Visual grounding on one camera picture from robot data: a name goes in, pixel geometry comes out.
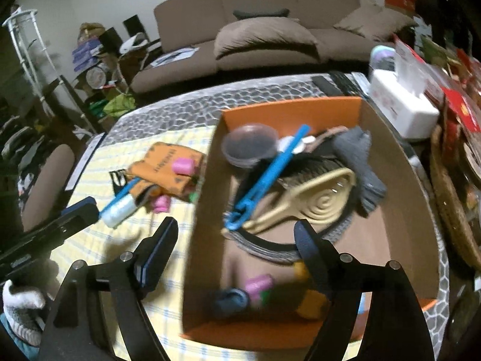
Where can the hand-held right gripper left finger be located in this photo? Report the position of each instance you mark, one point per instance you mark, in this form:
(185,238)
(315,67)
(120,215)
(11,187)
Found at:
(156,250)

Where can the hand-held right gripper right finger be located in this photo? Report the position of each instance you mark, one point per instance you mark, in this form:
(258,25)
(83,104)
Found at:
(310,248)

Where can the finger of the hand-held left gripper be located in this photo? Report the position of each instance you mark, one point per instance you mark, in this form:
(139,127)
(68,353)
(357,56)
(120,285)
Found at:
(82,207)

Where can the grey knit headband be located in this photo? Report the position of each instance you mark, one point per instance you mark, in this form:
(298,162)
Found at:
(274,257)

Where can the black headband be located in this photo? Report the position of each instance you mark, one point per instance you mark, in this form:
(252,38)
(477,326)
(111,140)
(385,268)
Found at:
(270,247)

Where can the orange cardboard box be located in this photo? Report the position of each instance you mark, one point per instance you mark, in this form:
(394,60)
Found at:
(204,233)

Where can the pile of foam hair rollers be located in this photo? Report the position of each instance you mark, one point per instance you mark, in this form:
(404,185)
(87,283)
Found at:
(312,304)

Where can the pink foam hair roller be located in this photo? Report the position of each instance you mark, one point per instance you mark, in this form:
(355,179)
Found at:
(257,285)
(161,203)
(183,166)

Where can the brown chair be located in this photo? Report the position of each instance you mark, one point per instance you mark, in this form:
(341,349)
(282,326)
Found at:
(49,180)

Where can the black plastic hair clip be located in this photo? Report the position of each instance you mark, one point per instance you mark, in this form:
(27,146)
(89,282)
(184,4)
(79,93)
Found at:
(118,179)

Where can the beige hairbrush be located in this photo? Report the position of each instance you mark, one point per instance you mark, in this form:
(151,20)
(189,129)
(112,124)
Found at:
(327,201)

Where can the yellow checked cloth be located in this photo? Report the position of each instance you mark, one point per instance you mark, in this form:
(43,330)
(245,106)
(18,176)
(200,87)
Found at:
(105,154)

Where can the green foam hair roller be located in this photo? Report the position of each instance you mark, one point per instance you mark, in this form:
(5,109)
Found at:
(193,195)

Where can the orange printed cloth pouch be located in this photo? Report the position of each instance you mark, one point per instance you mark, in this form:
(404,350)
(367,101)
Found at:
(158,161)

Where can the grey cloth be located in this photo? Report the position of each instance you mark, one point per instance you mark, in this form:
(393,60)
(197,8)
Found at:
(360,165)

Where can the white plastic piece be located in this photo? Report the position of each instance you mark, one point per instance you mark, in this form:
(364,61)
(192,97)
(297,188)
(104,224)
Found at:
(287,143)

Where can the green bag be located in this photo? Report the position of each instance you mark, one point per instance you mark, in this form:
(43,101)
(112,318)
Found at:
(120,105)

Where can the wicker basket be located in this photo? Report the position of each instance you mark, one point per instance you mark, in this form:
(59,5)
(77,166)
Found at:
(447,203)

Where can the stack of blue boxes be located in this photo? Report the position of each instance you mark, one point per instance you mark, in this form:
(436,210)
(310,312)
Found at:
(84,52)

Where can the black remote control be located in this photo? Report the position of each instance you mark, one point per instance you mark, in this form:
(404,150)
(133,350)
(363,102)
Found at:
(342,81)
(325,84)

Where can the white tissue box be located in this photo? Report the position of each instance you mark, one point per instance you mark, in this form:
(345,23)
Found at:
(398,109)

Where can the white headset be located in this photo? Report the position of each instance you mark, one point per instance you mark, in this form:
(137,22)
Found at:
(131,43)

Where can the printed papers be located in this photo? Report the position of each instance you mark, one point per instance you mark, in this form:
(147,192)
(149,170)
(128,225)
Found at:
(173,56)

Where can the white remote control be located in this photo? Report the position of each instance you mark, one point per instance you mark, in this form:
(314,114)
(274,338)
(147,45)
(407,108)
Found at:
(359,79)

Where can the white metal rack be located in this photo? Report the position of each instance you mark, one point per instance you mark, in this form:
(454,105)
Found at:
(21,14)

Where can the purple and teal cup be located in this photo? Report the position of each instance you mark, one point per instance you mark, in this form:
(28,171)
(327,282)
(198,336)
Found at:
(381,58)

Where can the red packets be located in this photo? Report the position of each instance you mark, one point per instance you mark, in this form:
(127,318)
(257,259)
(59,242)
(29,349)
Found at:
(462,111)

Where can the red and white package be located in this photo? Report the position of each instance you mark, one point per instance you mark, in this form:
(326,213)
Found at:
(413,64)

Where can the large brown pillow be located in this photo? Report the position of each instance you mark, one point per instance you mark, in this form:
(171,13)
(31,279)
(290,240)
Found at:
(263,35)

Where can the small brown pillow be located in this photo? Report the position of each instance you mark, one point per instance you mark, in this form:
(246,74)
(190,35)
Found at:
(375,20)

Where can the black bone shaped cushion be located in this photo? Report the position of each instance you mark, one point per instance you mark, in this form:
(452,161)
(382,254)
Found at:
(259,13)

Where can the brown sofa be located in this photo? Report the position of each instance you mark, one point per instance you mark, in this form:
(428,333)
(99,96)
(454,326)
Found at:
(255,0)

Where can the black picture frame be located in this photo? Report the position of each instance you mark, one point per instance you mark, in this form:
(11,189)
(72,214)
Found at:
(131,22)

